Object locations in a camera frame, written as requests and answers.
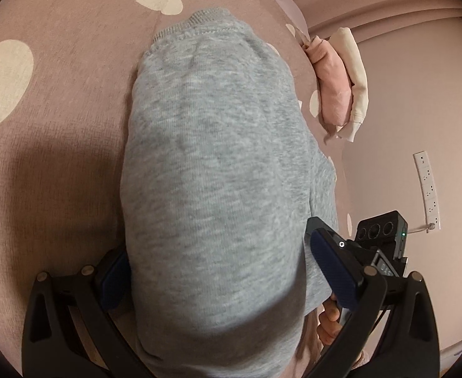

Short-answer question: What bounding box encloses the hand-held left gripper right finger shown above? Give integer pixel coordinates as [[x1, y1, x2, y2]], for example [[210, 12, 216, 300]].
[[304, 216, 441, 378]]

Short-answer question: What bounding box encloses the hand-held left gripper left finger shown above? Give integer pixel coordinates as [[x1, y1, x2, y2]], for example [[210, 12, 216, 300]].
[[21, 249, 154, 378]]

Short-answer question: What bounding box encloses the grey sweatshirt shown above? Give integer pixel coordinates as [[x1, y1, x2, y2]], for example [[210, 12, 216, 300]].
[[119, 8, 340, 378]]

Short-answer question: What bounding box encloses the person's right hand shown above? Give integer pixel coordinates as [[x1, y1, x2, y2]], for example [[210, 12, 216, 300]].
[[318, 293, 352, 348]]

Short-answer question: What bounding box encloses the white power strip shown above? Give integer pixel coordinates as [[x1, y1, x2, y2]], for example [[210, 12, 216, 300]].
[[413, 150, 442, 231]]

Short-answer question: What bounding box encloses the folded pink cloth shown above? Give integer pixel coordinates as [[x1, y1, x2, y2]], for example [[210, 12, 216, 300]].
[[305, 35, 353, 127]]

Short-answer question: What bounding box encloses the pink polka dot blanket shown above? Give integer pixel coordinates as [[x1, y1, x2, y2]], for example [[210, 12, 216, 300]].
[[0, 0, 354, 378]]

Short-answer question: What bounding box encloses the folded cream cloth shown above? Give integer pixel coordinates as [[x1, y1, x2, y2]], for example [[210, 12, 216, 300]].
[[325, 27, 370, 143]]

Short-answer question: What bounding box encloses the pink bed sheet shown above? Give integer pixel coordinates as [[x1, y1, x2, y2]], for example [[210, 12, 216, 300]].
[[266, 0, 311, 44]]

